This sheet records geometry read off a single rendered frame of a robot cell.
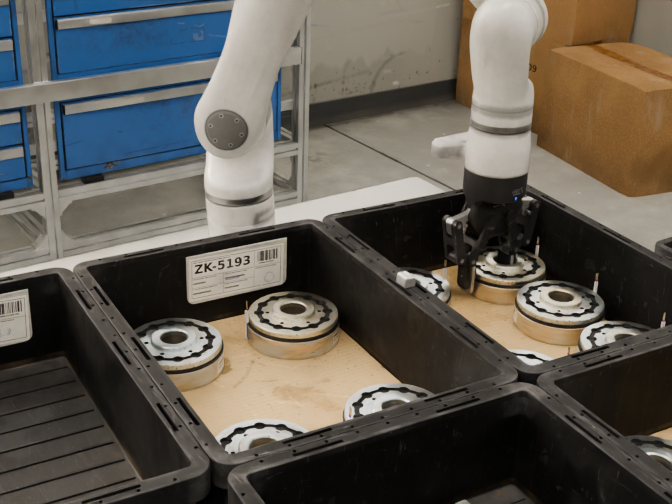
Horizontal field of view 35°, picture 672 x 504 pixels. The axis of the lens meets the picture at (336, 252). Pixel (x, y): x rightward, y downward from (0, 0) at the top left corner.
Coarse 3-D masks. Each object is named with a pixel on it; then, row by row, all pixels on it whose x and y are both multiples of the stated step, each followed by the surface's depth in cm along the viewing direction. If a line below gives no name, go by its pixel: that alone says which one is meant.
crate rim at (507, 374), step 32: (288, 224) 124; (320, 224) 124; (128, 256) 115; (160, 256) 116; (352, 256) 117; (96, 288) 109; (448, 320) 104; (480, 352) 99; (160, 384) 92; (480, 384) 94; (192, 416) 88; (384, 416) 89; (256, 448) 84; (288, 448) 84; (224, 480) 83
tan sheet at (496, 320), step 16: (448, 272) 137; (464, 304) 129; (480, 304) 129; (496, 304) 129; (480, 320) 125; (496, 320) 125; (512, 320) 125; (496, 336) 122; (512, 336) 122; (528, 336) 122; (544, 352) 119; (560, 352) 119
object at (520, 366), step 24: (456, 192) 135; (528, 192) 136; (336, 216) 127; (360, 216) 128; (576, 216) 129; (360, 240) 121; (624, 240) 123; (384, 264) 115; (456, 312) 106; (480, 336) 102; (648, 336) 103; (504, 360) 98; (552, 360) 98; (576, 360) 98
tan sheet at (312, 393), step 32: (224, 320) 123; (224, 352) 117; (256, 352) 117; (352, 352) 118; (224, 384) 111; (256, 384) 111; (288, 384) 111; (320, 384) 112; (352, 384) 112; (224, 416) 106; (256, 416) 106; (288, 416) 106; (320, 416) 106
